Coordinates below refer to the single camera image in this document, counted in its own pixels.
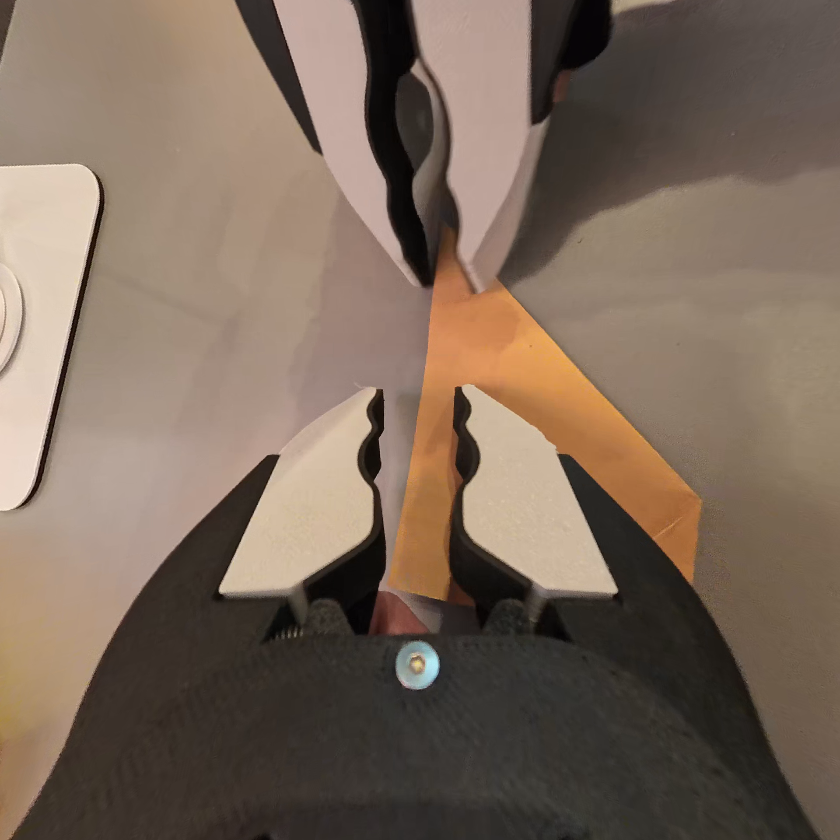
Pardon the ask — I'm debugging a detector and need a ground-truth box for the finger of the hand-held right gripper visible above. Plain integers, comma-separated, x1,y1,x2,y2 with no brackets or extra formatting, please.
272,0,438,288
413,0,552,294

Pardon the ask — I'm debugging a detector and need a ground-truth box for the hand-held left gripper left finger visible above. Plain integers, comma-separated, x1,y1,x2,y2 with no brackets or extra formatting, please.
218,387,385,626

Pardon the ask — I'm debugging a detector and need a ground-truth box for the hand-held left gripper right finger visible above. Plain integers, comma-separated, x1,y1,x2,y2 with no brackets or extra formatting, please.
449,384,621,626

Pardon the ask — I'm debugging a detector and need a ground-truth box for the orange paper sheet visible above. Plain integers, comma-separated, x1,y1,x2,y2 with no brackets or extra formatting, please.
390,223,703,601

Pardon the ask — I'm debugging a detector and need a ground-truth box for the person's left hand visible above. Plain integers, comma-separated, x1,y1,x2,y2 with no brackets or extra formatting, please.
371,591,429,636

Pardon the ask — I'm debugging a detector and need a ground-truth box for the white square pad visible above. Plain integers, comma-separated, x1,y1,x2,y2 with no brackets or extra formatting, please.
0,164,105,512

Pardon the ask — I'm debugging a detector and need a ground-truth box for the white round disc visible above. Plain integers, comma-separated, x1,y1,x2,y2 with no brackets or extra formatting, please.
0,262,27,376

